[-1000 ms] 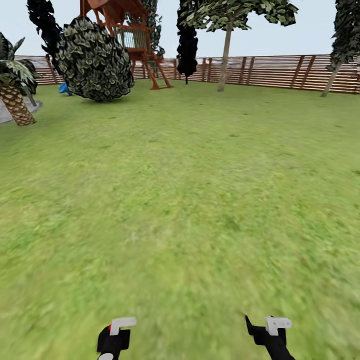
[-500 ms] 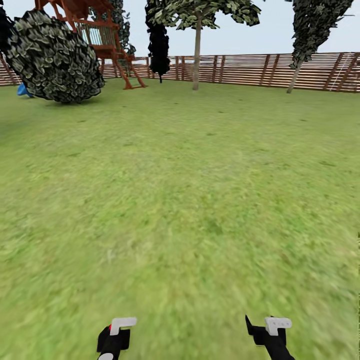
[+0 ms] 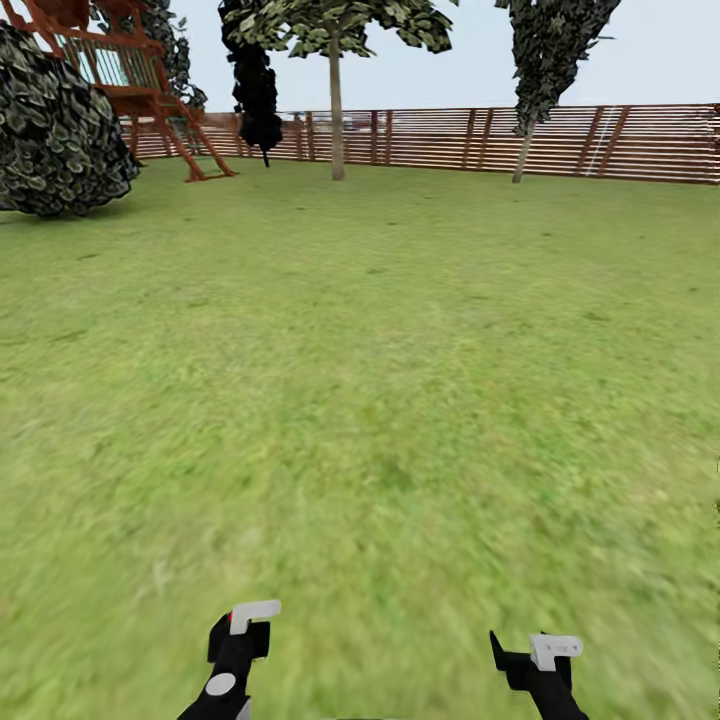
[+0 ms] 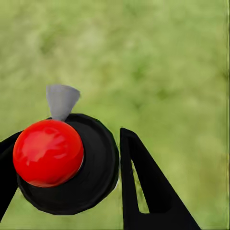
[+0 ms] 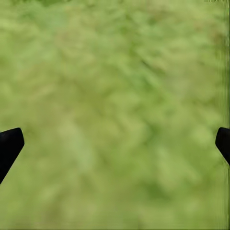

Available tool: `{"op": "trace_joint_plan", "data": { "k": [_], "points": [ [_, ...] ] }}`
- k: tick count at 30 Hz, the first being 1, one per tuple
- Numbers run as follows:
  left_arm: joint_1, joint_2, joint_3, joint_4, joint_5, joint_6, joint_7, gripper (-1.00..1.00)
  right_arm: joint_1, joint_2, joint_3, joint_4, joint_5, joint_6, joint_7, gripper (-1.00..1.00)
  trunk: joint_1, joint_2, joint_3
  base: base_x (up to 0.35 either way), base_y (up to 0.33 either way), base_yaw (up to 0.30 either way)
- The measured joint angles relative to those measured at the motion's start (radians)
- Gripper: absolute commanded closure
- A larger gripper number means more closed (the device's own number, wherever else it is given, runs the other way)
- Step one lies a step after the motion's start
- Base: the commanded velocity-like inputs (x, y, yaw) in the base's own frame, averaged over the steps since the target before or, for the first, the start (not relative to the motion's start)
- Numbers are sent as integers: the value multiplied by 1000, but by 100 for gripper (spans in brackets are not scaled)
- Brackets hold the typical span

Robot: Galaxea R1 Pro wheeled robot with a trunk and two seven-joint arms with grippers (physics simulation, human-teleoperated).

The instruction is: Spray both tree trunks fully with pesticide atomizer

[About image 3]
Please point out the bush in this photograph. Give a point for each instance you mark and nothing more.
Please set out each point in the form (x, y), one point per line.
(61, 142)

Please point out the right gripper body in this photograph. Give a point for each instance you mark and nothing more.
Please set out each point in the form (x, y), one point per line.
(540, 684)

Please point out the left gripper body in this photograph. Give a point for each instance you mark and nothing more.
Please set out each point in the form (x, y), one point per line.
(253, 643)

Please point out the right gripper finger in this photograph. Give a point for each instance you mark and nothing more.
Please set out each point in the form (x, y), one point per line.
(503, 659)

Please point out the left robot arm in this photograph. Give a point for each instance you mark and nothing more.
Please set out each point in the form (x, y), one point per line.
(230, 650)

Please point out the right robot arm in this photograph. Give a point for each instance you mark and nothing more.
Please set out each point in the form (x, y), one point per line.
(546, 674)

